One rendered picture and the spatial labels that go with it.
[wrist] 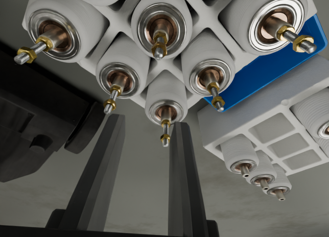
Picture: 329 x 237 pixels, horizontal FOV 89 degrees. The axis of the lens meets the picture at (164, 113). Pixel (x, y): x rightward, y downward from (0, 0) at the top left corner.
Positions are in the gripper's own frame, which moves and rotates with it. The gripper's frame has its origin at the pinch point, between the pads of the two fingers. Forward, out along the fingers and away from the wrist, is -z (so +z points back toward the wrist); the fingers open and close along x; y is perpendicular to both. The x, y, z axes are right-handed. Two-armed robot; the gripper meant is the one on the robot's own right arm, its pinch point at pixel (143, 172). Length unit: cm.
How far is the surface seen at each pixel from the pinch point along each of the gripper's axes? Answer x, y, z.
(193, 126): -20, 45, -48
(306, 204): -129, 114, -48
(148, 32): 1.9, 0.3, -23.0
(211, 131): -21, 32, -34
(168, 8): -0.6, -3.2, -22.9
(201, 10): -6.8, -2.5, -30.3
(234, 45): -14.9, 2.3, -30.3
